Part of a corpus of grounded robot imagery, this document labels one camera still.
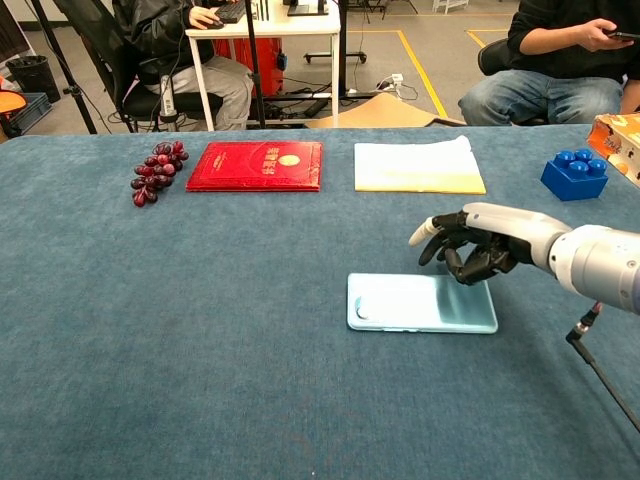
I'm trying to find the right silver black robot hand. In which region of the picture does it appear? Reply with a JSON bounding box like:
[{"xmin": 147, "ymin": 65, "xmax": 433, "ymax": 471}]
[{"xmin": 408, "ymin": 202, "xmax": 571, "ymax": 287}]

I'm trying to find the light blue smartphone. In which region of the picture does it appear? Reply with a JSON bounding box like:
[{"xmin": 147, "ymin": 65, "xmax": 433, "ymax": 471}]
[{"xmin": 345, "ymin": 272, "xmax": 500, "ymax": 336}]

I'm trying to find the blue toy building block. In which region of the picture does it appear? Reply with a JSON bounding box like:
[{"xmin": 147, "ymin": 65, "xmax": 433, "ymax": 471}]
[{"xmin": 539, "ymin": 148, "xmax": 610, "ymax": 203}]

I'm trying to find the white yellow folded cloth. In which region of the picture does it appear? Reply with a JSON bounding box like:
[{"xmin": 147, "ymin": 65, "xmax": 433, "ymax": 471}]
[{"xmin": 353, "ymin": 134, "xmax": 488, "ymax": 196}]

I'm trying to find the orange cardboard box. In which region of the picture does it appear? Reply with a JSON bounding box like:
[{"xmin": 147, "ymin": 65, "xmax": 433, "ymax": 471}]
[{"xmin": 585, "ymin": 112, "xmax": 640, "ymax": 189}]

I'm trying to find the person in blue jeans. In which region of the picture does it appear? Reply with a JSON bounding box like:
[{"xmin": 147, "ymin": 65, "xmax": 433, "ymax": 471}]
[{"xmin": 457, "ymin": 0, "xmax": 640, "ymax": 127}]

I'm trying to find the flat brown cardboard sheet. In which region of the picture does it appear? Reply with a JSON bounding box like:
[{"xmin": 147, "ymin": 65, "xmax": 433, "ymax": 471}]
[{"xmin": 303, "ymin": 94, "xmax": 467, "ymax": 130}]

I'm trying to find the black wheeled stand base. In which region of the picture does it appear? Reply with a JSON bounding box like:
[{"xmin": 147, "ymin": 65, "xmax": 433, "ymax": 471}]
[{"xmin": 303, "ymin": 49, "xmax": 369, "ymax": 66}]

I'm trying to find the red certificate booklet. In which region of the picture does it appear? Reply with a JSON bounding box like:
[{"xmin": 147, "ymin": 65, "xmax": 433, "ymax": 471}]
[{"xmin": 184, "ymin": 140, "xmax": 325, "ymax": 194}]

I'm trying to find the red box under desk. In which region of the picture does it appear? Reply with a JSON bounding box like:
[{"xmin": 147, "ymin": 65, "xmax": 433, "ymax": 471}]
[{"xmin": 213, "ymin": 36, "xmax": 287, "ymax": 99}]

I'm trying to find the blue table mat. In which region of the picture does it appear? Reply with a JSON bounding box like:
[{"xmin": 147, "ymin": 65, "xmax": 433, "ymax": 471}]
[{"xmin": 0, "ymin": 123, "xmax": 640, "ymax": 480}]

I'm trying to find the black keyboard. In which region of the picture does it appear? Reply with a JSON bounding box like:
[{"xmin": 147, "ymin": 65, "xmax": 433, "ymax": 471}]
[{"xmin": 213, "ymin": 0, "xmax": 248, "ymax": 25}]

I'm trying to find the dark red grape bunch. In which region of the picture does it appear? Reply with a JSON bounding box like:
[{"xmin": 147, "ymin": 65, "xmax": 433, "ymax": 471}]
[{"xmin": 130, "ymin": 140, "xmax": 191, "ymax": 209}]

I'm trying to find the person in grey trousers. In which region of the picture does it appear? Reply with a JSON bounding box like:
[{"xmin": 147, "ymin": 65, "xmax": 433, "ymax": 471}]
[{"xmin": 111, "ymin": 0, "xmax": 255, "ymax": 133}]

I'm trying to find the black office chair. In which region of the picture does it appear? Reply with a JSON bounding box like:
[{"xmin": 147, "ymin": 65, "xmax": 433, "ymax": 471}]
[{"xmin": 51, "ymin": 0, "xmax": 225, "ymax": 134}]

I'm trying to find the black light stand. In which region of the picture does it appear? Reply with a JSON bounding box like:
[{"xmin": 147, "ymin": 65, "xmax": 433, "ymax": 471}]
[{"xmin": 28, "ymin": 0, "xmax": 100, "ymax": 136}]

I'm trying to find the blue plastic crate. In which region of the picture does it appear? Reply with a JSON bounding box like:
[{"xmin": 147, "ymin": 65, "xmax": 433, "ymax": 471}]
[{"xmin": 8, "ymin": 91, "xmax": 54, "ymax": 135}]

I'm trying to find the black waste bin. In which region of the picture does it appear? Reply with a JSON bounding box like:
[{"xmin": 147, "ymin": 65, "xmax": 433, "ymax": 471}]
[{"xmin": 5, "ymin": 54, "xmax": 62, "ymax": 105}]

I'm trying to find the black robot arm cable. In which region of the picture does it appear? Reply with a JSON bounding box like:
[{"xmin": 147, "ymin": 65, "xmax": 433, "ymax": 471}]
[{"xmin": 565, "ymin": 301, "xmax": 640, "ymax": 434}]

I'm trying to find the black camera tripod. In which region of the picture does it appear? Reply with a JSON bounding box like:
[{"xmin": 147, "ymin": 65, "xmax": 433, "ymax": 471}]
[{"xmin": 243, "ymin": 0, "xmax": 268, "ymax": 130}]

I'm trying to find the white metal frame desk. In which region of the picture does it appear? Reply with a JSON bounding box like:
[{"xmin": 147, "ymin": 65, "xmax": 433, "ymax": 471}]
[{"xmin": 184, "ymin": 0, "xmax": 343, "ymax": 133}]

